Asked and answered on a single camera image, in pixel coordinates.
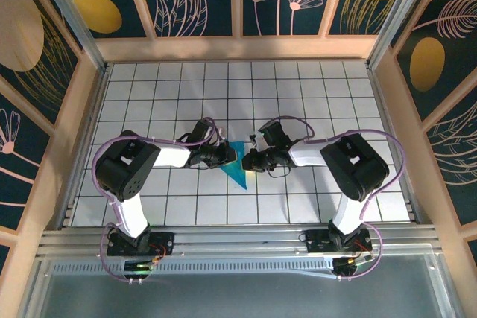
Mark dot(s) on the blue cloth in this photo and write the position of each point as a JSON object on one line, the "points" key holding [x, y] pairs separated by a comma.
{"points": [[238, 176]]}

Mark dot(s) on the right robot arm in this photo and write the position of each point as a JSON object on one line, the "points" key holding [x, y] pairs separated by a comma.
{"points": [[354, 165]]}

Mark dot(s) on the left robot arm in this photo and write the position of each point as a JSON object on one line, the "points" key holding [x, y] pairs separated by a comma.
{"points": [[126, 184]]}

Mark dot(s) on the white grid table mat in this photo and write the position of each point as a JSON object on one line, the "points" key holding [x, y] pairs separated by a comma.
{"points": [[223, 91]]}

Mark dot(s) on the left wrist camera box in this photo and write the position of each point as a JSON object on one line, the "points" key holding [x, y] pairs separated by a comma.
{"points": [[221, 135]]}

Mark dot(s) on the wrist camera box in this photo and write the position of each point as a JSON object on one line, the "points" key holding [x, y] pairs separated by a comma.
{"points": [[254, 137], [221, 135]]}

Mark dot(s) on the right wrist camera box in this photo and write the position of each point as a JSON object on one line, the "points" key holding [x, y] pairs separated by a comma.
{"points": [[254, 137]]}

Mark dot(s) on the aluminium mounting rail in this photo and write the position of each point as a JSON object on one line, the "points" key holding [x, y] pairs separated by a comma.
{"points": [[238, 241]]}

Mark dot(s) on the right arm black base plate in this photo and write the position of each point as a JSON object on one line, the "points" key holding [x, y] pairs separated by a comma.
{"points": [[316, 241]]}

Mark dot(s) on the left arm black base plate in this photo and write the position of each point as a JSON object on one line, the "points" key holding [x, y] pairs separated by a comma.
{"points": [[164, 240]]}

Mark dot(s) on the aluminium frame post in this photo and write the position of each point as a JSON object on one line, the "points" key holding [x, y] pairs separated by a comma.
{"points": [[395, 20], [74, 24]]}

